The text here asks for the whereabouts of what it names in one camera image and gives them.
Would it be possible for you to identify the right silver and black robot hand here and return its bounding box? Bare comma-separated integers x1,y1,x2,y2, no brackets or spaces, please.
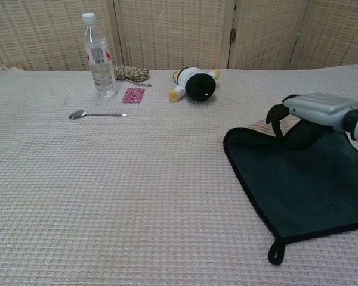
265,92,358,150

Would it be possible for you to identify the dark green and yellow towel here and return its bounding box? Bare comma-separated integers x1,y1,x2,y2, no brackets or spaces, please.
223,119,358,266

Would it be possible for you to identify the black and white plush toy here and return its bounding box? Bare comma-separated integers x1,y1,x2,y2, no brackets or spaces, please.
168,66,221,103

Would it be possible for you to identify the woven bamboo folding screen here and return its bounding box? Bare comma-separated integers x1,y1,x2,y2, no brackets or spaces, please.
0,0,358,72

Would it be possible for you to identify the pink patterned card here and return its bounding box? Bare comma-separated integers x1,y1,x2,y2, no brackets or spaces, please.
121,87,146,105

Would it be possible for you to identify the waffle weave tablecloth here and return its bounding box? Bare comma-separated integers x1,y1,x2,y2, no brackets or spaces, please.
0,63,358,286

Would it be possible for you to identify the clear plastic water bottle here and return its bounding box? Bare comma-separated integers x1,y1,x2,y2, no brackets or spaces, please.
82,12,118,98

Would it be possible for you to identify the metal spoon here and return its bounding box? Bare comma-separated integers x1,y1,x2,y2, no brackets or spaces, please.
68,110,128,120

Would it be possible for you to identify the coiled beige patterned rope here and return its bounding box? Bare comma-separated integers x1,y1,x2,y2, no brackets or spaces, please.
112,64,153,88

